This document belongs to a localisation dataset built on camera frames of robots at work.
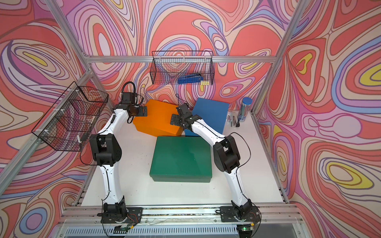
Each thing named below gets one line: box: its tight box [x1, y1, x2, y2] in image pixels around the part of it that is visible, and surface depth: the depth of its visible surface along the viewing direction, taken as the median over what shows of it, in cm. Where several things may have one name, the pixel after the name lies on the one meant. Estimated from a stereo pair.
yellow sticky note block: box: [200, 80, 210, 86], surface depth 86 cm
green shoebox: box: [149, 136, 213, 183], surface depth 82 cm
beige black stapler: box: [232, 115, 241, 128], surface depth 111 cm
